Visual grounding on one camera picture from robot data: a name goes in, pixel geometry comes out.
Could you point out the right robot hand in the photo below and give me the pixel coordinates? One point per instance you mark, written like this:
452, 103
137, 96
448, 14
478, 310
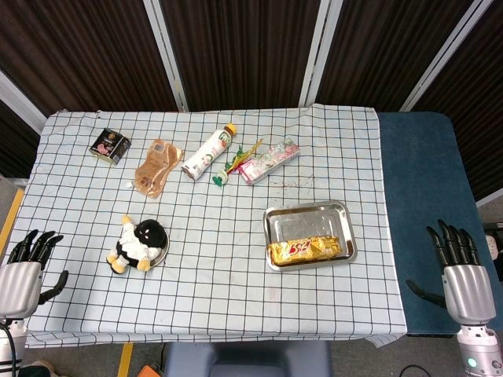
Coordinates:
467, 290

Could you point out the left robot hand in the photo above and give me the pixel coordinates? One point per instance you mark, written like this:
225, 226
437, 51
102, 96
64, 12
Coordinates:
17, 282

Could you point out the black plush doll white coat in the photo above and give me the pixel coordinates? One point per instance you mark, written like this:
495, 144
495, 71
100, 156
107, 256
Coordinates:
147, 235

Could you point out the gold biscuit packet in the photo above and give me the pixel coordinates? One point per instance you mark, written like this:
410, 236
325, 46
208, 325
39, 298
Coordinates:
302, 249

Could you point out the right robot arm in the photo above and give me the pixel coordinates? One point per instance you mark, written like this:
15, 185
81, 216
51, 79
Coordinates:
477, 349

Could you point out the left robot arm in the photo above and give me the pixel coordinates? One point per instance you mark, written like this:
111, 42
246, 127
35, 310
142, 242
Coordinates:
8, 349

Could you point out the beige shoe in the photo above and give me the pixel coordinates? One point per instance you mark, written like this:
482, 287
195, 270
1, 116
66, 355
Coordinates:
39, 368

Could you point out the blue padded table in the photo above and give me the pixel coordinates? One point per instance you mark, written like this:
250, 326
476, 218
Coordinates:
416, 176

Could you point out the dark partition panel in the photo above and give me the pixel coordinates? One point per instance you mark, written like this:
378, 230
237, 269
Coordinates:
12, 145
243, 51
389, 51
483, 98
78, 51

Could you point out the round steel plate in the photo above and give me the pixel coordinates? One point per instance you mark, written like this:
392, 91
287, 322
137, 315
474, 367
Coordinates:
166, 249

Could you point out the orange object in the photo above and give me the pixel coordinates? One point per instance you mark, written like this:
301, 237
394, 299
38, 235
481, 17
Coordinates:
151, 372

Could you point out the black tin can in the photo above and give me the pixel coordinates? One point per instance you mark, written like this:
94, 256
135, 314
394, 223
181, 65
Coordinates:
108, 143

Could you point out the rectangular steel tray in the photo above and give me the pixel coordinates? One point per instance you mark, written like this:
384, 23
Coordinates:
302, 220

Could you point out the brown spout pouch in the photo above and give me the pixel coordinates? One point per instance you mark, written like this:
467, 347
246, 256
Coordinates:
157, 165

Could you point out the white checked tablecloth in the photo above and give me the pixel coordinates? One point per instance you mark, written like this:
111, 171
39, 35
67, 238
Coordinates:
216, 294

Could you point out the white drink bottle yellow cap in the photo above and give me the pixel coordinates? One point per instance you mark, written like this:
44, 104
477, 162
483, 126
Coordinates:
206, 153

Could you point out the grey robot torso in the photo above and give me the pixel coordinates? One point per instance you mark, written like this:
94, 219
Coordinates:
247, 361

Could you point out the pink floral box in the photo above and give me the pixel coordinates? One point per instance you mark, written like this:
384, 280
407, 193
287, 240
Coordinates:
267, 161

